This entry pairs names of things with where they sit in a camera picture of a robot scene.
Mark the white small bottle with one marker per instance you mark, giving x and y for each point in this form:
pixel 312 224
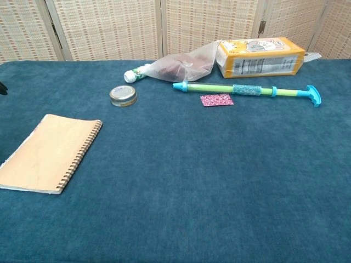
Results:
pixel 131 75

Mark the blue tablecloth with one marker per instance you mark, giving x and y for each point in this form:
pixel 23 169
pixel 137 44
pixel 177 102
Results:
pixel 192 178

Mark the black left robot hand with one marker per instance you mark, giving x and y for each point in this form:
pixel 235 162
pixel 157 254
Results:
pixel 2 88

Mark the round metal tin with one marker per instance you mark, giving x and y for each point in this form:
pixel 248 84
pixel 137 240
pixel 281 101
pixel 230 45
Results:
pixel 123 95

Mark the yellow cat print package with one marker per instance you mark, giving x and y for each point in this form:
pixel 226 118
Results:
pixel 260 61

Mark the brown spiral notebook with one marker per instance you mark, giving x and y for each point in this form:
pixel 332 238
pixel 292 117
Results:
pixel 46 153

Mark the pink patterned card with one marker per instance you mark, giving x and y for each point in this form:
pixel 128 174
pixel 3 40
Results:
pixel 216 99

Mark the woven folding screen panel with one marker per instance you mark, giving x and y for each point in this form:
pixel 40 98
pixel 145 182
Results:
pixel 208 24
pixel 337 35
pixel 107 30
pixel 22 30
pixel 290 22

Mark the translucent plastic bag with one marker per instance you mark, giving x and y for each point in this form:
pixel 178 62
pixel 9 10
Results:
pixel 181 67

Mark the green blue toy water pump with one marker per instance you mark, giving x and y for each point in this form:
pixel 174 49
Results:
pixel 246 90

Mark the white mesh sheet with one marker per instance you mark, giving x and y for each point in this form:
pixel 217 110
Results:
pixel 312 56

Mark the metal screen hinge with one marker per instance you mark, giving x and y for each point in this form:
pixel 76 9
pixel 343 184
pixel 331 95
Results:
pixel 262 27

